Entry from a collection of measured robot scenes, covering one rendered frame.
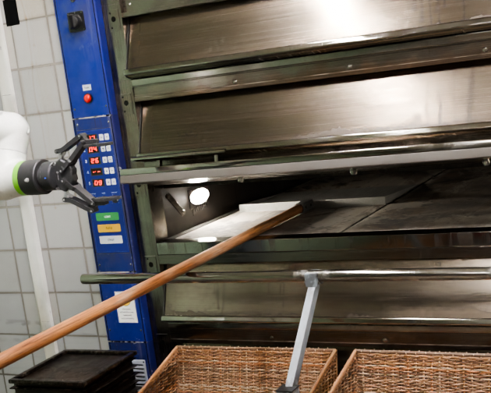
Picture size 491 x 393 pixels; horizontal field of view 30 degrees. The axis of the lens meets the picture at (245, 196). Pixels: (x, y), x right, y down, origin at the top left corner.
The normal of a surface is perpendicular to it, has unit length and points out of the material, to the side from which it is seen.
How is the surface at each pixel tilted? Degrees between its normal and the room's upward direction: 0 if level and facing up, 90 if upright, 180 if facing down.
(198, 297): 70
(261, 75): 90
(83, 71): 90
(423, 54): 90
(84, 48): 90
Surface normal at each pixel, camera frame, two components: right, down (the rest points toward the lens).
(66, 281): -0.46, 0.18
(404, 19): -0.47, -0.16
